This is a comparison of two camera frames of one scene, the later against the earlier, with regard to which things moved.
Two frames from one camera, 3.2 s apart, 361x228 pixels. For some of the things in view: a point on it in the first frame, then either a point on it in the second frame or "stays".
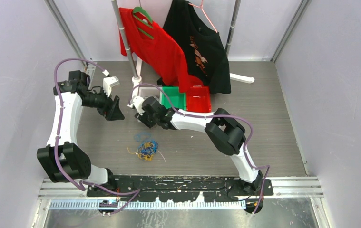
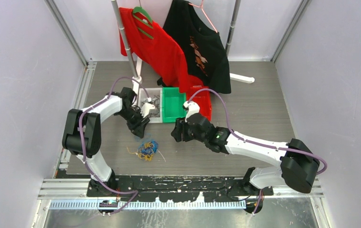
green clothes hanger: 138,9 stays
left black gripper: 110,109 → 138,128
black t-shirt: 203,46 stays
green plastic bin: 177,99 stays
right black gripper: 142,119 → 180,127
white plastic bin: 145,92 stays
